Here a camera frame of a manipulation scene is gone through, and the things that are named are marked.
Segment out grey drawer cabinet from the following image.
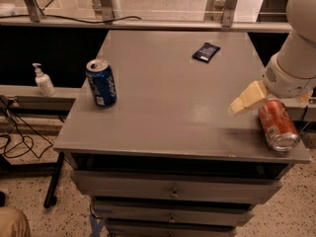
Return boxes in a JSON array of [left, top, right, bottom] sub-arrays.
[[54, 31, 310, 237]]

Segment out dark blue snack packet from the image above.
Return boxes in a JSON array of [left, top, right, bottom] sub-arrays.
[[192, 42, 220, 63]]

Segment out black metal stand leg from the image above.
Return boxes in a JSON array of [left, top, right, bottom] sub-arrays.
[[43, 152, 64, 208]]

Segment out metal frame post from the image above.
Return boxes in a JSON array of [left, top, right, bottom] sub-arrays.
[[222, 0, 238, 28], [100, 0, 114, 21], [24, 0, 43, 23]]

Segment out black floor cables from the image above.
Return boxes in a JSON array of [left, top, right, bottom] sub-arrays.
[[0, 96, 67, 160]]

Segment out white pump sanitizer bottle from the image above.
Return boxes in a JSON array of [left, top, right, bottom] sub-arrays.
[[33, 63, 55, 96]]

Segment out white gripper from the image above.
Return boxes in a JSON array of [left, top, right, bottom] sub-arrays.
[[228, 54, 316, 116]]

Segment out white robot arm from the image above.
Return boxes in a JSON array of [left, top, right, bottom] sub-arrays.
[[228, 0, 316, 116]]

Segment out blue Pepsi can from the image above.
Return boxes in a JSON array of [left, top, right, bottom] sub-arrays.
[[86, 59, 117, 108]]

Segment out orange soda can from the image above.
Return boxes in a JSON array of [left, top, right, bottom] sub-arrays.
[[258, 100, 300, 152]]

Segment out tan object bottom left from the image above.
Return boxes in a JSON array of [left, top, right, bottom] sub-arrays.
[[0, 206, 31, 237]]

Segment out metal frame post right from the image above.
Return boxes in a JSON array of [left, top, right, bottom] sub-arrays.
[[222, 0, 238, 28]]

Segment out black cable on ledge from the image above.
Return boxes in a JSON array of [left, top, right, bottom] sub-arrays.
[[0, 13, 142, 25]]

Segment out metal frame post middle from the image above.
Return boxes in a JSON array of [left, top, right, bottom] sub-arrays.
[[100, 0, 114, 21]]

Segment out blue tape on floor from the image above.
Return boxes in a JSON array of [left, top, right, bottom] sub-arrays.
[[89, 215, 105, 237]]

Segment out metal frame post left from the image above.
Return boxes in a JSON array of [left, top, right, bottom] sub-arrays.
[[24, 0, 43, 23]]

